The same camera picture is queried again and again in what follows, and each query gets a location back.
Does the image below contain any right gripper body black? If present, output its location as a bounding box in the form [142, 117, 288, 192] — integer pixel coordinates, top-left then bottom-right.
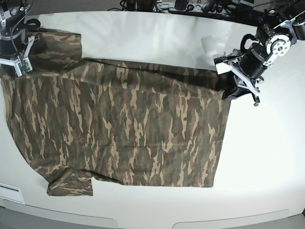
[0, 28, 36, 75]

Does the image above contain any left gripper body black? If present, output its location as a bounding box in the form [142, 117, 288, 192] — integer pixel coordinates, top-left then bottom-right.
[226, 44, 264, 106]

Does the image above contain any camouflage T-shirt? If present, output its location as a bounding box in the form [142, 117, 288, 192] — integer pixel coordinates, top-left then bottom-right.
[0, 30, 231, 196]

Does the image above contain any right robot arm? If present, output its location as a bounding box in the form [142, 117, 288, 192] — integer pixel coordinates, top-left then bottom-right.
[0, 0, 40, 77]

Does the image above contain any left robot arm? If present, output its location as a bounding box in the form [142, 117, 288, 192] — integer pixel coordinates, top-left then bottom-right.
[213, 0, 305, 106]

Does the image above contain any black equipment clutter behind table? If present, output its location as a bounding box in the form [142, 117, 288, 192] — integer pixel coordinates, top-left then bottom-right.
[110, 0, 263, 23]

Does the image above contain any white label on table edge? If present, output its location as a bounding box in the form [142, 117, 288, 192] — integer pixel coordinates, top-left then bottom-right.
[0, 183, 25, 205]

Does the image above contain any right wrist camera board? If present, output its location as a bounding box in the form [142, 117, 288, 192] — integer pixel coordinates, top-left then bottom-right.
[14, 57, 32, 77]

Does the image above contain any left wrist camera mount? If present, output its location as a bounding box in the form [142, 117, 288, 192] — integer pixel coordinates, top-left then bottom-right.
[213, 52, 235, 74]

